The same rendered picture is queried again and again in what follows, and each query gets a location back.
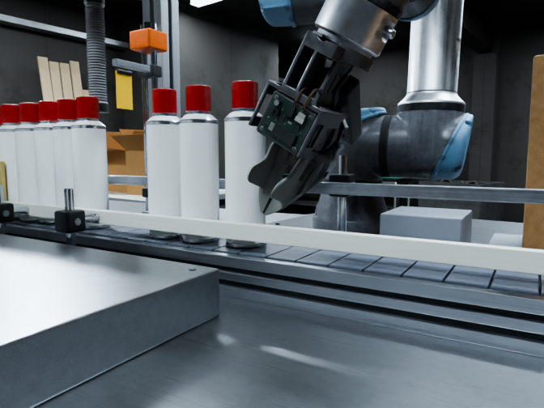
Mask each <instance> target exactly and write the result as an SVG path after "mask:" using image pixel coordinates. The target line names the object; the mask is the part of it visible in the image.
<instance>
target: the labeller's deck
mask: <svg viewBox="0 0 544 408"><path fill-rule="evenodd" d="M218 315H219V269H216V268H211V267H206V266H196V265H191V264H186V263H181V262H175V261H166V260H161V259H155V258H150V257H140V256H135V255H130V254H125V253H115V252H110V251H104V250H99V249H90V248H84V247H79V246H74V245H69V244H59V243H54V242H48V241H43V240H34V239H28V238H23V237H18V236H8V235H3V234H0V408H32V407H34V406H37V405H39V404H41V403H42V402H45V401H47V400H49V399H50V398H52V397H56V396H57V395H59V394H61V393H64V392H65V391H67V390H69V389H72V388H74V387H75V386H77V385H80V384H82V383H83V382H85V381H87V380H90V379H91V378H93V377H95V376H98V375H99V374H101V373H103V372H106V371H108V370H109V369H111V368H114V367H116V366H117V365H119V364H121V363H124V362H125V361H127V360H129V359H132V358H133V357H135V356H137V355H140V354H142V353H143V352H145V351H148V350H150V349H151V348H153V347H155V346H158V345H159V344H161V343H163V342H166V341H167V340H169V339H171V338H174V337H176V336H177V335H179V334H182V333H184V332H185V331H187V330H189V329H192V328H193V327H195V326H197V325H200V324H201V323H203V322H205V321H208V320H210V319H211V318H213V317H216V316H218Z"/></svg>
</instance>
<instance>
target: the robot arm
mask: <svg viewBox="0 0 544 408"><path fill-rule="evenodd" d="M258 1H259V5H260V8H261V12H262V15H263V17H264V19H265V20H266V22H267V23H268V24H269V25H271V26H273V27H287V26H292V27H294V28H295V27H296V26H299V25H307V24H315V26H316V27H317V28H318V30H317V31H315V30H314V31H313V32H310V31H309V30H308V31H307V33H306V36H305V38H304V40H303V42H302V44H301V46H300V49H299V51H298V53H297V54H296V56H295V59H294V61H293V62H292V65H291V68H290V70H289V71H288V73H287V76H286V78H285V80H284V82H283V83H279V82H276V81H273V80H270V79H269V80H268V82H267V84H266V87H265V89H264V91H263V92H262V95H261V98H260V100H259V101H258V103H257V107H256V108H255V110H254V112H253V115H252V117H251V119H250V121H249V123H248V125H251V126H257V132H259V133H260V134H262V135H264V136H265V137H266V156H265V157H264V159H262V160H261V161H259V162H257V163H256V164H254V165H253V166H252V167H251V168H250V169H249V172H248V175H247V179H248V182H250V183H252V184H254V185H257V186H259V204H260V210H261V212H262V213H263V214H264V215H270V214H273V213H275V212H278V211H280V210H282V209H284V208H285V207H287V206H289V205H290V204H292V203H293V202H294V201H295V200H297V199H298V198H299V197H301V196H302V195H303V194H305V193H307V192H308V191H309V190H310V189H311V188H313V187H314V186H315V185H317V184H318V183H319V182H321V181H322V180H323V182H329V175H331V174H337V173H338V157H339V156H340V155H346V156H347V174H355V175H356V183H368V184H382V183H383V177H395V178H413V179H430V180H431V181H434V180H452V179H455V178H457V177H458V176H460V174H461V172H462V169H463V166H464V162H465V157H466V152H467V149H468V145H469V140H470V134H471V129H472V125H473V120H474V116H473V115H472V114H469V113H465V102H464V101H463V100H462V99H461V98H460V97H459V96H458V94H457V85H458V74H459V61H460V50H461V27H462V16H463V4H464V0H258ZM398 20H401V21H405V22H411V28H410V55H409V68H408V82H407V95H406V97H405V98H404V99H403V100H402V101H401V102H400V103H399V104H398V105H397V115H387V112H386V110H385V108H378V107H377V108H361V102H360V82H359V80H358V79H357V78H355V77H353V76H351V75H350V74H349V73H350V72H351V70H352V68H353V66H357V67H359V68H360V69H362V70H365V71H367V72H369V70H370V69H371V68H372V65H373V63H374V61H373V60H372V59H371V58H372V56H373V57H379V56H380V53H381V51H382V49H383V48H384V46H385V44H386V42H387V40H388V39H390V40H392V39H393V38H394V37H395V35H396V31H395V30H394V28H395V26H396V24H397V22H398ZM266 94H270V95H272V96H271V98H270V101H269V103H268V105H267V107H266V110H265V112H264V113H263V115H262V117H260V116H257V114H258V112H259V109H260V107H261V105H262V103H263V101H264V99H265V97H266ZM295 157H299V158H298V159H295V160H294V161H293V159H294V158H295ZM292 161H293V163H292ZM291 163H292V164H291ZM290 164H291V167H290V174H289V175H288V176H286V177H285V178H284V179H283V173H284V170H285V169H286V168H287V166H289V165H290ZM386 211H387V208H386V205H385V200H384V197H374V196H357V195H355V196H352V197H348V198H346V231H347V232H356V233H365V234H374V235H379V234H380V214H381V213H384V212H386ZM312 227H313V228H314V229H321V230H330V231H337V230H338V197H331V196H329V195H328V194H322V193H321V196H320V197H319V200H318V203H317V207H316V210H315V213H314V214H313V217H312Z"/></svg>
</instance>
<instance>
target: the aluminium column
mask: <svg viewBox="0 0 544 408"><path fill-rule="evenodd" d="M144 22H152V23H156V30H157V31H160V32H164V33H166V34H167V39H168V51H167V52H163V53H157V66H161V67H162V77H160V78H158V88H171V89H174V90H176V104H177V115H176V116H177V117H179V118H180V119H181V89H180V50H179V13H178V0H142V23H144ZM147 65H151V55H150V54H147ZM148 94H149V119H150V118H151V117H152V89H151V79H148Z"/></svg>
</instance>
